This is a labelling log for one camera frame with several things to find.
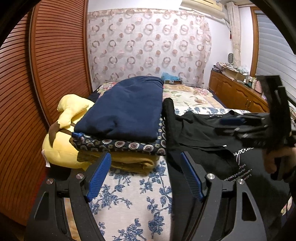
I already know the black t-shirt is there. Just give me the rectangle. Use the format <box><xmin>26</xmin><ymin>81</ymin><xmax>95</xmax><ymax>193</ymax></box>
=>
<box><xmin>163</xmin><ymin>98</ymin><xmax>290</xmax><ymax>240</ymax></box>

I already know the person's right hand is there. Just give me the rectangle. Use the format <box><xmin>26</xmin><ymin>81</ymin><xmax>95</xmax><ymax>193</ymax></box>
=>
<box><xmin>262</xmin><ymin>147</ymin><xmax>295</xmax><ymax>174</ymax></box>

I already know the wooden sideboard cabinet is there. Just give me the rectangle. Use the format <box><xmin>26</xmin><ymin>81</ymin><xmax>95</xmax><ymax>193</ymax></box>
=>
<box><xmin>208</xmin><ymin>70</ymin><xmax>269</xmax><ymax>113</ymax></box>

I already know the dark floral patterned folded cloth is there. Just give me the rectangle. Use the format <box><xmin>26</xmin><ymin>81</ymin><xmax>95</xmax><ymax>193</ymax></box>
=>
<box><xmin>69</xmin><ymin>118</ymin><xmax>166</xmax><ymax>156</ymax></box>

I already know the blue floral white bedsheet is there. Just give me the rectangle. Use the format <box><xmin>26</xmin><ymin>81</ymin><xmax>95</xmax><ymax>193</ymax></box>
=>
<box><xmin>89</xmin><ymin>106</ymin><xmax>250</xmax><ymax>241</ymax></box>

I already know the mustard yellow folded cloth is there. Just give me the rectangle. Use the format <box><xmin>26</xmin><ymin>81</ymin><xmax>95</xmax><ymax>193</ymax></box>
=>
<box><xmin>77</xmin><ymin>151</ymin><xmax>159</xmax><ymax>175</ymax></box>

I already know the red floral cream blanket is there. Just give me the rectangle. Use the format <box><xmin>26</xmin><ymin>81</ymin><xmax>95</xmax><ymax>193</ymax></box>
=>
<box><xmin>95</xmin><ymin>77</ymin><xmax>223</xmax><ymax>108</ymax></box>

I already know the cardboard box with clutter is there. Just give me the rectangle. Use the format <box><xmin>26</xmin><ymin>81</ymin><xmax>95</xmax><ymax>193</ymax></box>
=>
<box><xmin>212</xmin><ymin>62</ymin><xmax>248</xmax><ymax>81</ymax></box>

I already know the yellow plush toy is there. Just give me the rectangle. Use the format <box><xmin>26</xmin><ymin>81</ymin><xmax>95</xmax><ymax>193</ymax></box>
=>
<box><xmin>42</xmin><ymin>94</ymin><xmax>94</xmax><ymax>170</ymax></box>

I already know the small white desk fan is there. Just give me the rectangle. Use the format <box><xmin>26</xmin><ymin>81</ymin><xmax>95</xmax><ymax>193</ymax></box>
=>
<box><xmin>227</xmin><ymin>53</ymin><xmax>234</xmax><ymax>65</ymax></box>

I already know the box with blue tissue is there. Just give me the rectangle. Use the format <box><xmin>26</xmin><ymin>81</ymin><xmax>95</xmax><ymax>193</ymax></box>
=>
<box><xmin>161</xmin><ymin>72</ymin><xmax>182</xmax><ymax>84</ymax></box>

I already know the grey window blind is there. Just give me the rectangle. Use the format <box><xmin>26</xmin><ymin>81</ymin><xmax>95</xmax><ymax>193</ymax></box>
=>
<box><xmin>255</xmin><ymin>11</ymin><xmax>296</xmax><ymax>100</ymax></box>

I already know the navy blue folded garment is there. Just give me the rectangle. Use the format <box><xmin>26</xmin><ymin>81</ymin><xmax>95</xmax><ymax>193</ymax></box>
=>
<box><xmin>74</xmin><ymin>76</ymin><xmax>164</xmax><ymax>143</ymax></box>

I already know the beige tied side curtain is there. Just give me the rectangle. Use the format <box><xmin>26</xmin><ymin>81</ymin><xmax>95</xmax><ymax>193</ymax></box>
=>
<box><xmin>226</xmin><ymin>1</ymin><xmax>241</xmax><ymax>67</ymax></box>

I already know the pink circle patterned curtain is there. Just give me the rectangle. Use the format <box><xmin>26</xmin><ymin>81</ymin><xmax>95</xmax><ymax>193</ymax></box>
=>
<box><xmin>87</xmin><ymin>9</ymin><xmax>212</xmax><ymax>88</ymax></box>

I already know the brown louvered wardrobe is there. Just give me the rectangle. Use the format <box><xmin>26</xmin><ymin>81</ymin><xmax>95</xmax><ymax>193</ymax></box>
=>
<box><xmin>1</xmin><ymin>1</ymin><xmax>92</xmax><ymax>225</ymax></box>

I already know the white wall air conditioner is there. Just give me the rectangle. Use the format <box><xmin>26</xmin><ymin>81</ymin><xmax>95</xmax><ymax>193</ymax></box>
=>
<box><xmin>181</xmin><ymin>0</ymin><xmax>225</xmax><ymax>19</ymax></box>

